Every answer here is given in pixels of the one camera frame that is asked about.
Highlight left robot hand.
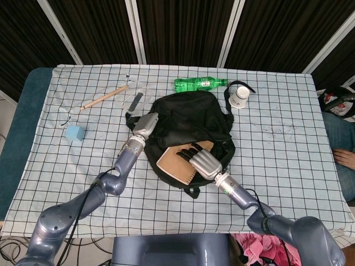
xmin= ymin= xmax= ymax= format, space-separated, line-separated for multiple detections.
xmin=132 ymin=112 xmax=160 ymax=139

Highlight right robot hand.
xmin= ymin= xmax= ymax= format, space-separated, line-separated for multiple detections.
xmin=176 ymin=141 xmax=224 ymax=181

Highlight brown spiral notebook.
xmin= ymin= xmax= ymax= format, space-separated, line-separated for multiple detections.
xmin=155 ymin=140 xmax=215 ymax=185

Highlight black backpack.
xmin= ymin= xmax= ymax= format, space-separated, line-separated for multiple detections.
xmin=124 ymin=80 xmax=257 ymax=200

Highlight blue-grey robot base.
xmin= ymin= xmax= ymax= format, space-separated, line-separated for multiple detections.
xmin=111 ymin=233 xmax=232 ymax=266

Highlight clear plastic case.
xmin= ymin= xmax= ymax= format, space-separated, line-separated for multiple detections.
xmin=121 ymin=88 xmax=149 ymax=115

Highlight grey flat utensil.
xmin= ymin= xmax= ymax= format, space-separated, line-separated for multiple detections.
xmin=126 ymin=93 xmax=144 ymax=114

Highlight wooden stick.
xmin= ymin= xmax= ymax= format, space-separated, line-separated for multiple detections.
xmin=80 ymin=85 xmax=129 ymax=111

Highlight green plastic bottle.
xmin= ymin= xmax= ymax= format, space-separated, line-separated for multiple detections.
xmin=174 ymin=76 xmax=229 ymax=92

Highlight checkered white tablecloth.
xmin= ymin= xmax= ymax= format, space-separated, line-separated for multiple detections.
xmin=1 ymin=64 xmax=354 ymax=254

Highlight blue foam cube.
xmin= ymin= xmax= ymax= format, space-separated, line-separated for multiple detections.
xmin=65 ymin=125 xmax=86 ymax=144

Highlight white paper cup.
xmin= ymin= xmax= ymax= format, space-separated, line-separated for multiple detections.
xmin=227 ymin=85 xmax=251 ymax=109

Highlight clear thin-rimmed glasses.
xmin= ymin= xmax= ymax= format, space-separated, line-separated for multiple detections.
xmin=58 ymin=106 xmax=73 ymax=129

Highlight pink cloth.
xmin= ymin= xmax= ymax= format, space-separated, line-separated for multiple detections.
xmin=231 ymin=233 xmax=302 ymax=266

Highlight dark slatted partition panel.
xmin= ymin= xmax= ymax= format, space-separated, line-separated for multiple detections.
xmin=47 ymin=0 xmax=139 ymax=66
xmin=0 ymin=0 xmax=76 ymax=96
xmin=312 ymin=33 xmax=355 ymax=92
xmin=225 ymin=0 xmax=355 ymax=73
xmin=136 ymin=0 xmax=236 ymax=67

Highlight teal table pad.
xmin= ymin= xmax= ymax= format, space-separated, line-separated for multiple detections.
xmin=0 ymin=67 xmax=55 ymax=222

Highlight person in blue jeans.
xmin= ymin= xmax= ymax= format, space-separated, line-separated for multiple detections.
xmin=323 ymin=112 xmax=355 ymax=200

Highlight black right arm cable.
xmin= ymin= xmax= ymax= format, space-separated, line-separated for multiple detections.
xmin=245 ymin=188 xmax=289 ymax=266

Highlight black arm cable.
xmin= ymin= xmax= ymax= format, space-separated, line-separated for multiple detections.
xmin=65 ymin=167 xmax=116 ymax=250
xmin=245 ymin=188 xmax=289 ymax=266

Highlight white partition frame post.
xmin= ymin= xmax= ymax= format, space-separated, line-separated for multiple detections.
xmin=302 ymin=12 xmax=355 ymax=74
xmin=0 ymin=89 xmax=18 ymax=106
xmin=217 ymin=0 xmax=246 ymax=67
xmin=35 ymin=0 xmax=83 ymax=66
xmin=124 ymin=0 xmax=147 ymax=65

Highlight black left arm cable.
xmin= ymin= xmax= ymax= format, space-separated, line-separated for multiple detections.
xmin=65 ymin=167 xmax=116 ymax=250

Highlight black floor cable bundle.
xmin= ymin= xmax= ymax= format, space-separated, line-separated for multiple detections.
xmin=62 ymin=237 xmax=112 ymax=266

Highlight grey floor cable bundle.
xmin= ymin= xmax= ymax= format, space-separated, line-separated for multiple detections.
xmin=0 ymin=237 xmax=31 ymax=266

